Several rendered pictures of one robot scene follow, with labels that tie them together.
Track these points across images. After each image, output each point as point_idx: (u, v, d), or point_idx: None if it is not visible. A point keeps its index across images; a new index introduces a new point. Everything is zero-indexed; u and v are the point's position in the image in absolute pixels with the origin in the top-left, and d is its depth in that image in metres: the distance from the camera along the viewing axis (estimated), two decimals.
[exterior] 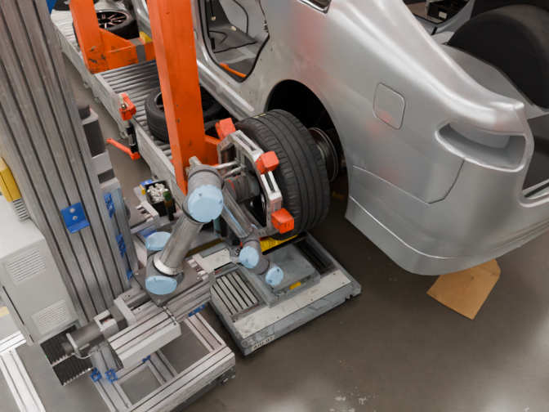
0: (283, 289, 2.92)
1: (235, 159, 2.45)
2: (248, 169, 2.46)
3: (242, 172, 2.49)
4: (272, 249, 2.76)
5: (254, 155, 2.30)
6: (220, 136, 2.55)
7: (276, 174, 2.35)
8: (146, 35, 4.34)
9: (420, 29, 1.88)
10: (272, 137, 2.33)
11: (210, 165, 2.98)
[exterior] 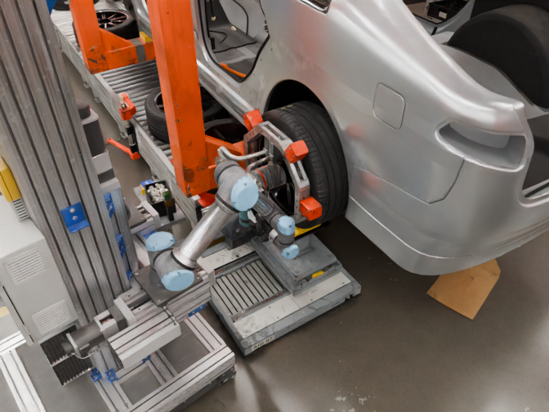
0: (305, 278, 2.99)
1: (264, 150, 2.52)
2: (276, 158, 2.53)
3: (270, 161, 2.55)
4: (296, 238, 2.83)
5: (283, 145, 2.37)
6: (248, 127, 2.62)
7: (305, 163, 2.42)
8: (146, 35, 4.34)
9: (420, 29, 1.88)
10: (301, 127, 2.40)
11: (210, 165, 2.98)
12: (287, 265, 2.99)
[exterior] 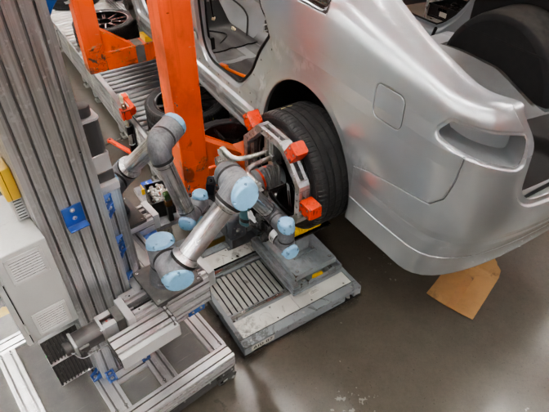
0: (305, 278, 2.99)
1: (263, 150, 2.52)
2: (276, 158, 2.53)
3: (270, 161, 2.55)
4: (296, 238, 2.83)
5: (283, 145, 2.37)
6: (248, 127, 2.62)
7: (304, 163, 2.42)
8: (146, 35, 4.34)
9: (420, 29, 1.88)
10: (301, 127, 2.40)
11: (210, 165, 2.98)
12: (287, 265, 2.99)
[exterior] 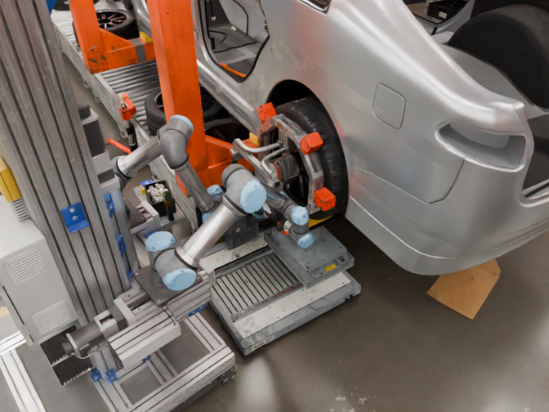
0: (319, 271, 3.03)
1: (278, 141, 2.57)
2: (290, 150, 2.58)
3: (283, 153, 2.61)
4: (309, 229, 2.88)
5: (298, 136, 2.42)
6: (262, 120, 2.67)
7: (319, 154, 2.47)
8: (146, 35, 4.34)
9: (420, 29, 1.88)
10: (315, 120, 2.45)
11: (210, 165, 2.98)
12: (298, 256, 3.04)
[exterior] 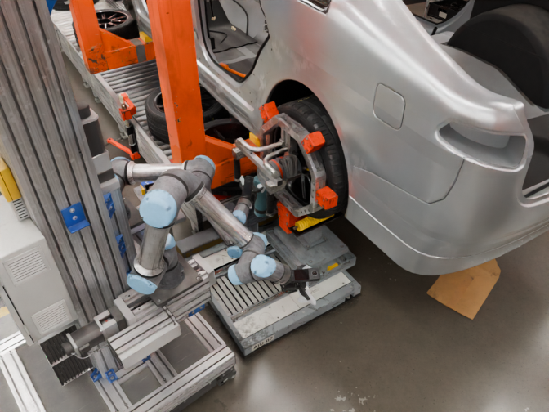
0: (321, 270, 3.03)
1: (280, 141, 2.58)
2: (292, 150, 2.59)
3: (286, 152, 2.61)
4: (310, 228, 2.89)
5: (301, 136, 2.43)
6: (265, 119, 2.68)
7: (321, 155, 2.48)
8: (146, 35, 4.34)
9: (420, 29, 1.88)
10: (319, 120, 2.45)
11: None
12: (300, 255, 3.05)
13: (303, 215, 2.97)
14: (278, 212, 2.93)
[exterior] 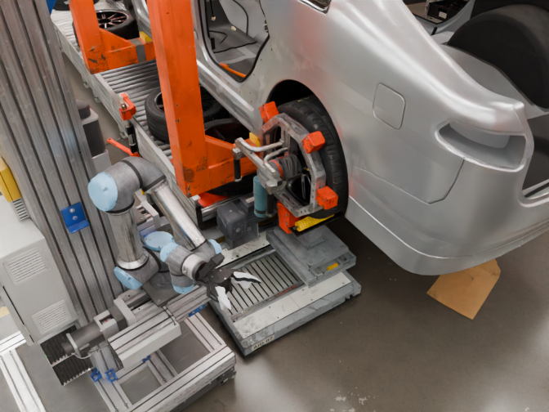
0: (321, 270, 3.03)
1: (280, 141, 2.58)
2: (292, 150, 2.59)
3: (286, 152, 2.61)
4: (310, 228, 2.89)
5: (301, 136, 2.43)
6: (265, 119, 2.68)
7: (321, 155, 2.48)
8: (146, 35, 4.34)
9: (420, 29, 1.88)
10: (319, 120, 2.45)
11: (210, 165, 2.98)
12: (300, 255, 3.05)
13: (303, 215, 2.97)
14: (278, 212, 2.93)
